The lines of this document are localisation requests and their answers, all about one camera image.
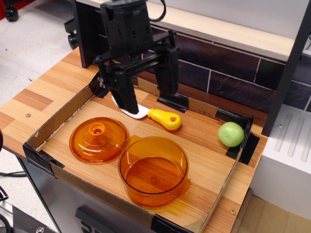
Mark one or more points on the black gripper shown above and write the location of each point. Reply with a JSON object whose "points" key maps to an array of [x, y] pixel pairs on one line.
{"points": [[134, 49]]}

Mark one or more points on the orange transparent pot lid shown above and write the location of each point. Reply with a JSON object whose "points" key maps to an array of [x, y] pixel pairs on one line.
{"points": [[98, 140]]}

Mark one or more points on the orange transparent plastic pot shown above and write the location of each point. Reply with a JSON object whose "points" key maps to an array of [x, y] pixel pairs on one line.
{"points": [[154, 170]]}

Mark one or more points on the cardboard fence with black tape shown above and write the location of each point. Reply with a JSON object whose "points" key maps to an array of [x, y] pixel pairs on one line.
{"points": [[219, 184]]}

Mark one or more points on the black chair caster base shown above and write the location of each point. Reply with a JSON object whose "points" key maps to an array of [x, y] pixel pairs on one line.
{"points": [[72, 36]]}

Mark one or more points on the green toy apple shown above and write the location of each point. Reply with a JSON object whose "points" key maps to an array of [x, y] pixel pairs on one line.
{"points": [[231, 134]]}

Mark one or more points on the black caster wheel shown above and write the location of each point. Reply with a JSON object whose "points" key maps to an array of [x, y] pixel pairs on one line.
{"points": [[11, 14]]}

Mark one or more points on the white toy sink block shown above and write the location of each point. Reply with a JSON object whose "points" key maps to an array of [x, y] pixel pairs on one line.
{"points": [[283, 176]]}

